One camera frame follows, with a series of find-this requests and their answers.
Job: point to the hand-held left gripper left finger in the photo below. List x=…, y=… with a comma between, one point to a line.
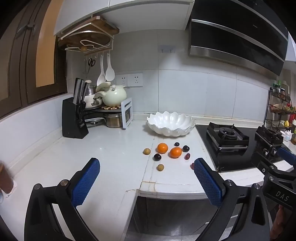
x=85, y=183

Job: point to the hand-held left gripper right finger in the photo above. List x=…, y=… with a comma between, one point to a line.
x=208, y=183

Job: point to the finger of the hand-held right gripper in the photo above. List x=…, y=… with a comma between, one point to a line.
x=261, y=162
x=286, y=154

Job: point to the dark purple plum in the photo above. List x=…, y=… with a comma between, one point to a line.
x=157, y=157
x=185, y=148

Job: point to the orange mandarin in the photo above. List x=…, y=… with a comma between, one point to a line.
x=162, y=148
x=176, y=152

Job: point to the tan longan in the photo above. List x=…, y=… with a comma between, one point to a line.
x=160, y=167
x=146, y=151

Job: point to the white scalloped ceramic bowl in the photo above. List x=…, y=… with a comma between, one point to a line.
x=171, y=125

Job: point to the person's right hand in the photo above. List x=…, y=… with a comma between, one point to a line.
x=278, y=220

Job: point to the steel stove knob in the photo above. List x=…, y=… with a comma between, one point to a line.
x=266, y=152
x=274, y=151

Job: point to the amber oil bottle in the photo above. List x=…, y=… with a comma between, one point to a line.
x=293, y=136

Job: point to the black burner grate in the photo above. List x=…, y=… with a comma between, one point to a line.
x=227, y=138
x=269, y=135

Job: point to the black glass gas stove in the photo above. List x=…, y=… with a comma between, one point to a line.
x=208, y=153

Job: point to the dark base cabinet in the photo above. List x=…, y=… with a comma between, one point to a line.
x=173, y=215

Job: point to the black knife block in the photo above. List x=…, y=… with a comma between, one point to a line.
x=74, y=122

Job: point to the steel pan lid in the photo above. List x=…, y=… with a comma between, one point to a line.
x=93, y=120

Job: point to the green-lid spice jar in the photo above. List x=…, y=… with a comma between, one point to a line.
x=276, y=87

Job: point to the steel pot with glass lid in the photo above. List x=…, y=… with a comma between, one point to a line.
x=113, y=120

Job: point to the brown container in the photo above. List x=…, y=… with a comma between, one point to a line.
x=5, y=178

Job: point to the wooden trivet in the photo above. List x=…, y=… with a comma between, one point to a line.
x=111, y=107

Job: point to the white milk pot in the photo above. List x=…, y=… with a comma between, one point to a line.
x=98, y=98

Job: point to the white-framed corner shelf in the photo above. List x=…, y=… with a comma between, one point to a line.
x=126, y=100

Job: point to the white pot with lid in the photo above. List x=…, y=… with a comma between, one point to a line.
x=90, y=90

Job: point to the cream teapot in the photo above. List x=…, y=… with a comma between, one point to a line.
x=114, y=93

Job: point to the white ceramic lid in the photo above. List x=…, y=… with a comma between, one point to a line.
x=103, y=85

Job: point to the white ladle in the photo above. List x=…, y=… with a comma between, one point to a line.
x=101, y=77

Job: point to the white rice spoon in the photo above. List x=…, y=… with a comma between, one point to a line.
x=110, y=73

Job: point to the black range hood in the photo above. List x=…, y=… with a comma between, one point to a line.
x=231, y=34

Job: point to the round wooden board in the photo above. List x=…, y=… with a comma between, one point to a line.
x=87, y=42

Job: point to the white hanging rack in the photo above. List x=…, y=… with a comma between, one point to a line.
x=112, y=39

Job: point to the rectangular wooden cutting board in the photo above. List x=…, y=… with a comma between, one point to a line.
x=104, y=25

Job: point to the white wall socket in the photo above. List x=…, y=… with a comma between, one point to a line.
x=135, y=79
x=121, y=80

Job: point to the brown wooden window frame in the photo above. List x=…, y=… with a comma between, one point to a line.
x=23, y=58

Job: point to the wall hook strip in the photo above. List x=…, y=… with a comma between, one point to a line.
x=167, y=49

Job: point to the white wall cabinet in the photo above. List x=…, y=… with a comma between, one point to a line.
x=127, y=14

